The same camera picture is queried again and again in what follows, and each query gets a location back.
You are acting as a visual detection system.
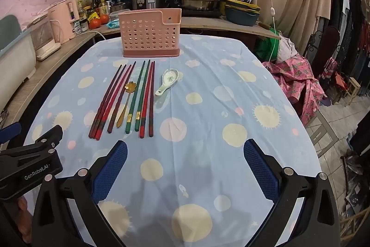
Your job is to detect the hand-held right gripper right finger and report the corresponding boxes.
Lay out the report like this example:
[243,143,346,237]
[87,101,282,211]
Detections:
[243,138,340,247]

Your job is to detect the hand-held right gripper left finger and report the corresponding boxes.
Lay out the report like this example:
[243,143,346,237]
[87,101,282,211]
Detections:
[29,140,129,247]

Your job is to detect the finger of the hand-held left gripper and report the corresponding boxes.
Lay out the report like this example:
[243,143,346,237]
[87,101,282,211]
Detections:
[0,125,63,162]
[0,122,22,146]

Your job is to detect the green chopstick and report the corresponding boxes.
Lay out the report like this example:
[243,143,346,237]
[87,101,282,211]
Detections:
[134,59,151,132]
[125,60,145,134]

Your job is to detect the red black chopstick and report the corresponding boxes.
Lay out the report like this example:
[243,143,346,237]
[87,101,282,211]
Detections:
[139,61,154,139]
[148,61,156,138]

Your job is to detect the gold flower spoon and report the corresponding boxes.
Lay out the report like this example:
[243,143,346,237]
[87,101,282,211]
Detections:
[116,81,137,129]

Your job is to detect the white ceramic spoon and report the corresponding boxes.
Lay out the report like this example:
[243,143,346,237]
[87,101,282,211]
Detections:
[155,68,180,96]

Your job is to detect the pink perforated utensil basket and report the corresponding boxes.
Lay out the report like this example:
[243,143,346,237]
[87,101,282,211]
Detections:
[118,8,182,58]

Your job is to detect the person's left hand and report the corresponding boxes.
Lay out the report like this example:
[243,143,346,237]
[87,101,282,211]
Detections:
[14,196,35,244]

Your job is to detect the white storage box teal lid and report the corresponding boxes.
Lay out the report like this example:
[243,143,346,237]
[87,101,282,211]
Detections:
[0,15,37,93]

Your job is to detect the blue dotted tablecloth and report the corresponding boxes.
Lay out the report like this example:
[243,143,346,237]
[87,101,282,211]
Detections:
[23,34,323,247]

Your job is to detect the white glass kettle appliance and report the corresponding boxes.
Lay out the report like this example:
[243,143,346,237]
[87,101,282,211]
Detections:
[29,14,62,61]

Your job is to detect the pink pineapple print cloth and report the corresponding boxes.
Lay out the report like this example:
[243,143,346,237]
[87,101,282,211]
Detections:
[262,52,328,126]

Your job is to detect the pink electric kettle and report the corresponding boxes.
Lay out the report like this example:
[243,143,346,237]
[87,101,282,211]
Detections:
[48,0,80,43]

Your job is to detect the white label bottle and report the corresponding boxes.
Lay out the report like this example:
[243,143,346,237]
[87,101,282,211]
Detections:
[72,2,88,34]

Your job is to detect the green bag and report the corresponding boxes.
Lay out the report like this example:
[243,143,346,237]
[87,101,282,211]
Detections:
[256,28,281,61]

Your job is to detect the wooden stool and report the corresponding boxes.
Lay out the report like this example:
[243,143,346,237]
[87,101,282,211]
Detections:
[345,78,362,106]

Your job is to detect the dark red metal chair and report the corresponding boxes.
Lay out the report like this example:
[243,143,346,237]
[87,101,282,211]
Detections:
[311,25,342,80]

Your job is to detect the small lidded steel pot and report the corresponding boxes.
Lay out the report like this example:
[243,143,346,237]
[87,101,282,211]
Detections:
[110,0,130,13]

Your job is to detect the blue bowl yellow rim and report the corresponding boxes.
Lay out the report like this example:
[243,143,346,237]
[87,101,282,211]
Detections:
[225,7,259,26]
[225,0,261,13]

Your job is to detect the black induction cooker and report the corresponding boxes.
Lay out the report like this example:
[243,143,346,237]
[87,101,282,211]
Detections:
[181,8,224,18]

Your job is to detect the hanging clothes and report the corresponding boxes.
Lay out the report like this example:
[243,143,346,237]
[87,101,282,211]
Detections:
[327,0,370,97]

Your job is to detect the white cable with switch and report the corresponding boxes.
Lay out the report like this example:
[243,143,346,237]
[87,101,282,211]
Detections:
[260,0,280,62]

